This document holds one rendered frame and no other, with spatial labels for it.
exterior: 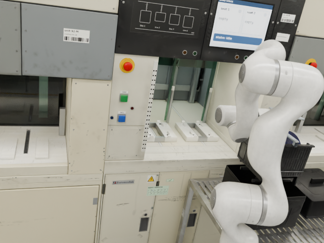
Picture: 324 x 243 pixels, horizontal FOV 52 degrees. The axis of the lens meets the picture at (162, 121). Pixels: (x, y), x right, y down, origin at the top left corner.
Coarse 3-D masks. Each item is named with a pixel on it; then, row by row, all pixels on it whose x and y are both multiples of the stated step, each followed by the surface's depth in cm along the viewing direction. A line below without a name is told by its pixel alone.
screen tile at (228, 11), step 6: (222, 6) 145; (228, 6) 145; (222, 12) 146; (228, 12) 147; (234, 12) 147; (240, 18) 150; (216, 24) 147; (222, 24) 148; (228, 24) 149; (234, 24) 150; (240, 24) 151; (222, 30) 149; (228, 30) 150; (234, 30) 151
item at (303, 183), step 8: (312, 168) 188; (304, 176) 178; (312, 176) 179; (320, 176) 180; (296, 184) 169; (304, 184) 170; (312, 184) 171; (320, 184) 172; (304, 192) 163; (312, 192) 164; (320, 192) 165; (312, 200) 157; (320, 200) 158; (304, 208) 161; (312, 208) 159; (320, 208) 160; (304, 216) 161; (312, 216) 161; (320, 216) 163
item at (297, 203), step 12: (228, 168) 159; (228, 180) 159; (240, 180) 169; (288, 192) 158; (300, 192) 150; (288, 204) 145; (300, 204) 148; (288, 216) 149; (252, 228) 146; (264, 228) 148
